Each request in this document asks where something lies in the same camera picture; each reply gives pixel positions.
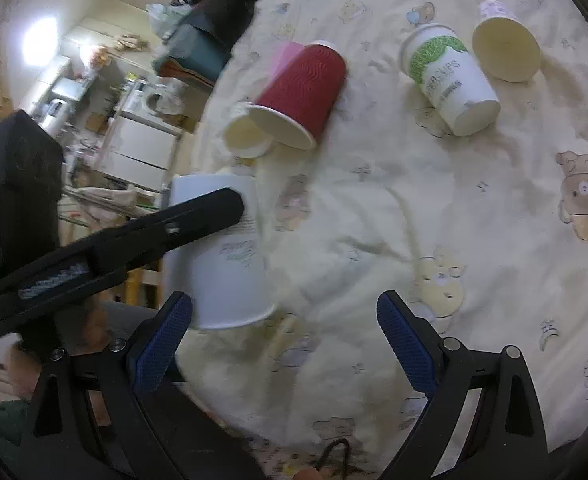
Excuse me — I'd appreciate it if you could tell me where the white cup green leaf print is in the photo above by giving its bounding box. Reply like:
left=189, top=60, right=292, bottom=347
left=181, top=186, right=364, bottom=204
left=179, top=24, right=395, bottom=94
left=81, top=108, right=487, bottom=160
left=399, top=23, right=501, bottom=136

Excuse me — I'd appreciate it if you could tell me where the cream bear print duvet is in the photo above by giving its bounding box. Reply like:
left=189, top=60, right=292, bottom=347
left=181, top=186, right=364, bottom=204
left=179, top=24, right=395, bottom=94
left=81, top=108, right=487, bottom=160
left=179, top=0, right=588, bottom=479

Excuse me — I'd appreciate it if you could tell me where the white washing machine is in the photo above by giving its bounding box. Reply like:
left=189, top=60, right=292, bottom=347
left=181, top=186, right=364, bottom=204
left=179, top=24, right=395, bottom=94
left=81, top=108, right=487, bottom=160
left=120, top=78, right=165, bottom=118

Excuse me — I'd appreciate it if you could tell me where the white plastic bag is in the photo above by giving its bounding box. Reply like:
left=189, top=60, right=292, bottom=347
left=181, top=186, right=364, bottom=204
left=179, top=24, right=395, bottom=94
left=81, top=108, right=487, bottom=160
left=146, top=3, right=192, bottom=42

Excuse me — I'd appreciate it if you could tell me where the black cable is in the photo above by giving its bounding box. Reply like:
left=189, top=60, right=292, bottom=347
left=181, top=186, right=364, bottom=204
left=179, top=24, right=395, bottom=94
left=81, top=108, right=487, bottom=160
left=315, top=438, right=353, bottom=478

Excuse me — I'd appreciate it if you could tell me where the small cream patterned paper cup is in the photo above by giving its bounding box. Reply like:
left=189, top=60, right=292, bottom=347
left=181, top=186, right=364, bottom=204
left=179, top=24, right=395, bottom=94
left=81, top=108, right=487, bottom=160
left=222, top=102, right=273, bottom=159

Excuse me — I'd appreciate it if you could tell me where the white cup green globe print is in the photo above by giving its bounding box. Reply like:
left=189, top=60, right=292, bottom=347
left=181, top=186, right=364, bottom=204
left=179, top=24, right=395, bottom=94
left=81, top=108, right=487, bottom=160
left=163, top=174, right=274, bottom=330

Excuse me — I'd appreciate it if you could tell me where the red ribbed paper cup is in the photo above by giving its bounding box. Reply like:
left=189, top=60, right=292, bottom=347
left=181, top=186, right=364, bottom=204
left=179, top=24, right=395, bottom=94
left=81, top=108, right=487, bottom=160
left=248, top=42, right=347, bottom=151

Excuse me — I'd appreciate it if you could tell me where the person's left hand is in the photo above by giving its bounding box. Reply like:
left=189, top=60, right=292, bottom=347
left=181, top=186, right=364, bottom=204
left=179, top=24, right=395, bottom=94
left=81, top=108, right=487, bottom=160
left=5, top=296, right=111, bottom=401

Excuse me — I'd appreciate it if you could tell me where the small lilac paper cup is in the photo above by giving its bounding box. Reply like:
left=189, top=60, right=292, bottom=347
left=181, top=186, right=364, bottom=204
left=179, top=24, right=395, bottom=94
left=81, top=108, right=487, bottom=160
left=472, top=0, right=541, bottom=82

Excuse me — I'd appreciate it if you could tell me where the pink paper cup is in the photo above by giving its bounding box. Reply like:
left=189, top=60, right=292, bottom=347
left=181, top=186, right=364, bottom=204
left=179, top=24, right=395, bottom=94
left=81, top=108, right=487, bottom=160
left=269, top=41, right=305, bottom=82

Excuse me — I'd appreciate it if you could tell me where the person's right hand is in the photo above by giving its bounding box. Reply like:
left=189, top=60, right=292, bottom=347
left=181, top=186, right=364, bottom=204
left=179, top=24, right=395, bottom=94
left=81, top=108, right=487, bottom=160
left=292, top=468, right=324, bottom=480

